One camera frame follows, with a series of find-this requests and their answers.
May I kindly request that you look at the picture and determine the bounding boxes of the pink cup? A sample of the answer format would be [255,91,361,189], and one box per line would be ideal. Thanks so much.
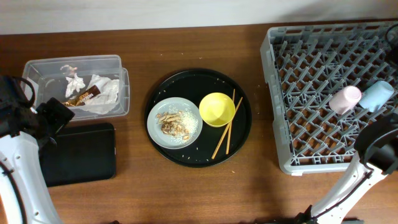
[329,86,362,114]

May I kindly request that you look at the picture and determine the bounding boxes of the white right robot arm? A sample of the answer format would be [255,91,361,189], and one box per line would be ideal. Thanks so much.
[294,113,397,223]

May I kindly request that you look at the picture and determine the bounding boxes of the food scraps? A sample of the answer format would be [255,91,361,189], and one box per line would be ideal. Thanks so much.
[155,108,199,144]

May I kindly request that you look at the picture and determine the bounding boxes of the round black serving tray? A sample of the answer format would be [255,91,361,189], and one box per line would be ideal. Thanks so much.
[144,68,252,168]

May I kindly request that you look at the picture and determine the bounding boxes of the small white tissue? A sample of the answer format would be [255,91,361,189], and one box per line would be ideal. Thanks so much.
[65,73,85,98]

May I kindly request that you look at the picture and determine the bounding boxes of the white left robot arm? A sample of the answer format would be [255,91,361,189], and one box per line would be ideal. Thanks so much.
[1,76,75,223]

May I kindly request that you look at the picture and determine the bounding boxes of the gold brown snack wrapper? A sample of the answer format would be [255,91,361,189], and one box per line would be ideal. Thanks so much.
[63,85,100,106]

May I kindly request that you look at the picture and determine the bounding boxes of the grey plate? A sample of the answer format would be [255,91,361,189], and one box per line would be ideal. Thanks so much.
[147,97,203,149]

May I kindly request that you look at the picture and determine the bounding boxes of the light blue cup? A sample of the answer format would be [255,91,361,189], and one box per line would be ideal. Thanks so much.
[359,81,394,113]

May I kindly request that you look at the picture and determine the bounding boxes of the yellow-green bowl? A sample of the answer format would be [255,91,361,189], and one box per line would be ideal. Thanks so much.
[199,92,236,128]

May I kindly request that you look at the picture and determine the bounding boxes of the grey dishwasher rack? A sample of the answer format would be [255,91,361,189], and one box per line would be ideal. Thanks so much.
[260,21,397,175]

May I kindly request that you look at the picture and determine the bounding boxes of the large crumpled white paper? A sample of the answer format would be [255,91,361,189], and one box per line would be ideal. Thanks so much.
[83,74,119,114]

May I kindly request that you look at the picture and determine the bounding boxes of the black rectangular tray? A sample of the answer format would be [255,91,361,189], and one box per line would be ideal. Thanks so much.
[39,123,116,187]

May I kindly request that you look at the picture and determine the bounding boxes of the clear plastic waste bin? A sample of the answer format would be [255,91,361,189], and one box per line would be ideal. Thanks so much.
[21,55,130,121]

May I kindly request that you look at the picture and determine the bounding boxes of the wooden chopstick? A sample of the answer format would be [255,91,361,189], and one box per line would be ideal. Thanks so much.
[226,89,235,155]
[211,97,243,159]

